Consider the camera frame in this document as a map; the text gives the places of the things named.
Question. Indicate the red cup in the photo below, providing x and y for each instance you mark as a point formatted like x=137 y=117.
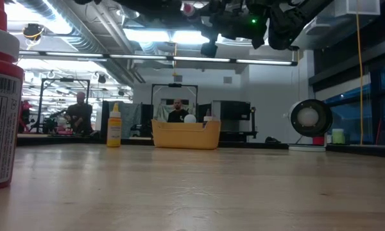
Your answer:
x=318 y=140

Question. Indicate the black cabinet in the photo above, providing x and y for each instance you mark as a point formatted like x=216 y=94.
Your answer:
x=234 y=110

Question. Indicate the person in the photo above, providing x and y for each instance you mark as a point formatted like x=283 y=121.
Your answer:
x=80 y=115
x=178 y=115

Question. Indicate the black aluminium table frame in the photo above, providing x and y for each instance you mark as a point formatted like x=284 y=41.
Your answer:
x=83 y=140

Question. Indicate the white ceiling unit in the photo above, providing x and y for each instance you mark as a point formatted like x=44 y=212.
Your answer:
x=356 y=8

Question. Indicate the grey cloth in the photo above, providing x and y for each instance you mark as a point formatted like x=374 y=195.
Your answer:
x=130 y=118

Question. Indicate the long LED light bar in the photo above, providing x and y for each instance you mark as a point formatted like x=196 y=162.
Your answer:
x=199 y=59

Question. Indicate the white cylindrical lamp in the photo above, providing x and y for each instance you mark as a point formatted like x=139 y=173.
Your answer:
x=308 y=117

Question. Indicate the black stand frame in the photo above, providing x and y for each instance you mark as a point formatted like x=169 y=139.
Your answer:
x=174 y=85
x=64 y=79

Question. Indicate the yellow plastic bin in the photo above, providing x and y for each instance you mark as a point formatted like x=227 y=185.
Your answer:
x=186 y=136

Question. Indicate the red-ringed bottle cap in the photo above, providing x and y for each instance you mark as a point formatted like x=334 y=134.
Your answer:
x=3 y=112

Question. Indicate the green cup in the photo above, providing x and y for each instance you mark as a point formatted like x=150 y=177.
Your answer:
x=337 y=136

